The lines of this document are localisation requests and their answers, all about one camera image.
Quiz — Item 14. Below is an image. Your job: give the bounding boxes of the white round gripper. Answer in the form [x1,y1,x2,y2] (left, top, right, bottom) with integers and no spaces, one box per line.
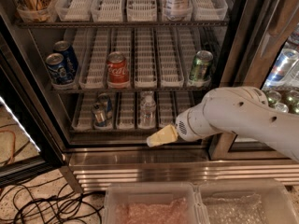
[147,105,221,147]

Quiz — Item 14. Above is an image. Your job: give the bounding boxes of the clear plastic water bottle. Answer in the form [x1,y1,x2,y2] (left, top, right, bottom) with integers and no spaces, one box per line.
[139,95,156,129]

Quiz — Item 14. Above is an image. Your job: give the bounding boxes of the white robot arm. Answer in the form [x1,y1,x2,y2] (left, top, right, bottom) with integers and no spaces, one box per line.
[147,87,299,161]

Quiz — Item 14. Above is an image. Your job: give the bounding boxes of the rear clear water bottle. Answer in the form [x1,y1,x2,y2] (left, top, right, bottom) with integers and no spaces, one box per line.
[140,91,154,99]

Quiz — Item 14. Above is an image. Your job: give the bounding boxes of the open fridge cabinet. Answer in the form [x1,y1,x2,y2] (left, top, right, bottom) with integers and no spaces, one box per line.
[0,0,299,191]

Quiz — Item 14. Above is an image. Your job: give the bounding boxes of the white labelled bottle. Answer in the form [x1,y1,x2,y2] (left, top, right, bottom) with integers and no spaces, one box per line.
[164,0,189,21]

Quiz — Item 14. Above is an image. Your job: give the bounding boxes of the left clear plastic bin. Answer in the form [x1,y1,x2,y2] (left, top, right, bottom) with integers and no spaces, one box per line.
[102,182,210,224]

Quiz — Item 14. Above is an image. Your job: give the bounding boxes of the clear plastic bin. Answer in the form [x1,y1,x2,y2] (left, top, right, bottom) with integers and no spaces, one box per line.
[199,179,299,224]
[102,182,210,224]

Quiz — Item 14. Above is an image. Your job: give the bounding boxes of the green soda can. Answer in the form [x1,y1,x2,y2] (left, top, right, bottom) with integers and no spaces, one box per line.
[188,50,213,85]

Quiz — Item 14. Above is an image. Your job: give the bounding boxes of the front blue silver can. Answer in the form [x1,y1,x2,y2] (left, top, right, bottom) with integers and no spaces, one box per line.
[92,103,107,128]

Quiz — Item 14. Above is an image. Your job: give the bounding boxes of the blue silver can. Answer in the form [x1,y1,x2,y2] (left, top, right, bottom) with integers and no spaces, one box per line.
[92,103,107,128]
[97,93,113,119]

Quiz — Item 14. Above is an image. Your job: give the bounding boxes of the rear blue silver can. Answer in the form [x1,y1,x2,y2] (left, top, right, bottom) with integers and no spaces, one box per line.
[97,93,113,119]

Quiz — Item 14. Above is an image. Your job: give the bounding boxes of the red Coca-Cola can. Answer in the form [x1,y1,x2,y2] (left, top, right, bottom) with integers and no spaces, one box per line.
[107,51,129,88]

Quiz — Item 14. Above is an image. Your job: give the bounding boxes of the right clear plastic bin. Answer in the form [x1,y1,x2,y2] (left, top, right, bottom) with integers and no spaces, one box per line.
[199,179,299,224]

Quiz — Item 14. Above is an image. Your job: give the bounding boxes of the green can behind glass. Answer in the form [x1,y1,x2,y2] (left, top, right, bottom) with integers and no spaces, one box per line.
[265,91,281,107]
[286,90,299,115]

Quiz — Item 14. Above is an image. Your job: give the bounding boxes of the front blue Pepsi can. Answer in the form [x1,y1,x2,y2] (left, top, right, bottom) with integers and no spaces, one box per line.
[45,53,74,85]

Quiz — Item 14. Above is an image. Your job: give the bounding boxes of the blue pepsi can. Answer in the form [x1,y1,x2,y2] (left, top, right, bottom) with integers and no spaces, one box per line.
[53,40,78,75]
[45,53,74,85]

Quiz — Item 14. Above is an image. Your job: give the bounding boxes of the rear blue Pepsi can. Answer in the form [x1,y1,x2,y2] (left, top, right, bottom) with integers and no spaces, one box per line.
[53,40,78,75]

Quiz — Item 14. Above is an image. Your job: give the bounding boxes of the Red Bull can behind glass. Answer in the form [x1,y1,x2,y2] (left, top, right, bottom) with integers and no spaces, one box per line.
[264,49,299,88]

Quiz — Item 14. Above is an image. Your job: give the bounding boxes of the black floor cables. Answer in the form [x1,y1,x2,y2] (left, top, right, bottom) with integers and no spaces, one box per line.
[0,175,105,224]

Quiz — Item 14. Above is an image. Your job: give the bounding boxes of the orange floor cable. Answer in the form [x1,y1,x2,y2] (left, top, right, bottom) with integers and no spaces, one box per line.
[0,128,17,166]

